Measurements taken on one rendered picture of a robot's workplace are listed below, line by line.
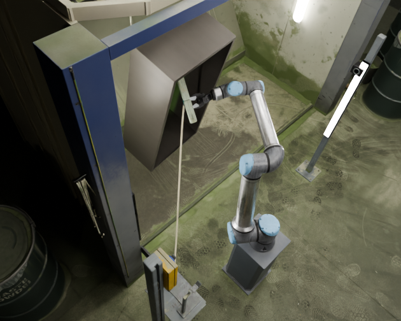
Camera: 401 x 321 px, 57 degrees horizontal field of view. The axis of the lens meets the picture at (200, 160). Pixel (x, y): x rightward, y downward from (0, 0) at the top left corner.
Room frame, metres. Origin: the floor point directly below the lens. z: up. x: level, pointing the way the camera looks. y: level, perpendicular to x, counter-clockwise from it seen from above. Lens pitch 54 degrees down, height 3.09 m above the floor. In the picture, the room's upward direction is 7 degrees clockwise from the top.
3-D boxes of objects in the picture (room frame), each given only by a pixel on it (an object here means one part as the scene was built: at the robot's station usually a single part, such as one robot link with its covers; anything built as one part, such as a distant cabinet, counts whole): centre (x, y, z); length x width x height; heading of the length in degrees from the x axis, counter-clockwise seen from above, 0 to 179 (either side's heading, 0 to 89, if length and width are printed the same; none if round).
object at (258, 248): (1.13, -0.50, 0.69); 0.19 x 0.19 x 0.10
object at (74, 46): (0.99, 0.48, 1.14); 0.18 x 0.18 x 2.29; 50
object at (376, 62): (3.83, -1.92, 0.14); 0.31 x 0.29 x 0.28; 140
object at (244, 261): (1.13, -0.50, 0.32); 0.31 x 0.31 x 0.64; 50
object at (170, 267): (0.56, 0.10, 1.42); 0.12 x 0.06 x 0.26; 50
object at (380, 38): (2.26, -1.12, 0.82); 0.05 x 0.05 x 1.64; 50
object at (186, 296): (0.65, 0.04, 0.95); 0.26 x 0.15 x 0.32; 50
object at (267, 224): (1.13, -0.49, 0.83); 0.17 x 0.15 x 0.18; 104
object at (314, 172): (2.26, -1.12, 0.01); 0.20 x 0.20 x 0.01; 50
